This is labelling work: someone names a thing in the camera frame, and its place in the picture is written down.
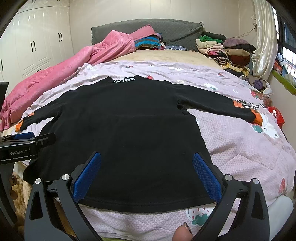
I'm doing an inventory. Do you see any window with grille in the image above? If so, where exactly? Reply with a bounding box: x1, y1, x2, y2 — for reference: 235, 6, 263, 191
272, 7, 295, 95

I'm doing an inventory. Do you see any right hand thumb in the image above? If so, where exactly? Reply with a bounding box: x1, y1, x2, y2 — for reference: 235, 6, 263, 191
172, 222, 193, 241

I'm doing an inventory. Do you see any white wardrobe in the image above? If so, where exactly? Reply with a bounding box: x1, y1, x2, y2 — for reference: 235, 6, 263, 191
1, 0, 74, 94

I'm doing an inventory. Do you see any cream satin curtain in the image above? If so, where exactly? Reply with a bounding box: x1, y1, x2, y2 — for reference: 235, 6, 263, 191
252, 1, 278, 80

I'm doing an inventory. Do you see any pile of folded clothes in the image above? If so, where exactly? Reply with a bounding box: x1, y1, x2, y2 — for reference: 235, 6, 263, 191
195, 31, 256, 77

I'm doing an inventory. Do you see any pink fleece blanket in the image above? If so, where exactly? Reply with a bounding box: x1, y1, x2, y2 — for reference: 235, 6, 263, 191
1, 25, 157, 131

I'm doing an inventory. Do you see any striped folded clothes stack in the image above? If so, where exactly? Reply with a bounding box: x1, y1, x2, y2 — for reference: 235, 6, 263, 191
134, 33, 166, 50

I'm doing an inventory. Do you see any grey quilted headboard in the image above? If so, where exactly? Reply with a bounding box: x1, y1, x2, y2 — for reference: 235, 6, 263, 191
91, 19, 204, 52

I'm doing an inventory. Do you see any bag with purple clothes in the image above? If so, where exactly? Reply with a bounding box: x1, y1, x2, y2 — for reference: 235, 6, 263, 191
239, 75, 273, 108

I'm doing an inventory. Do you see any beige mattress sheet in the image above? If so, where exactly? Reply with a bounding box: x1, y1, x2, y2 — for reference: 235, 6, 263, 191
112, 49, 223, 70

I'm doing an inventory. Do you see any brown plush toy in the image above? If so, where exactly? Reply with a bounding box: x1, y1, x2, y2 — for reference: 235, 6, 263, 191
12, 172, 32, 235

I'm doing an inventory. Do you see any red plastic bag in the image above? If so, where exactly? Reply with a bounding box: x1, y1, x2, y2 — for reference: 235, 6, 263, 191
268, 106, 285, 128

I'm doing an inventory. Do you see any black long-sleeve sweater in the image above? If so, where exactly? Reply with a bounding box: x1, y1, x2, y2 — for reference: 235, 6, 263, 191
20, 76, 262, 213

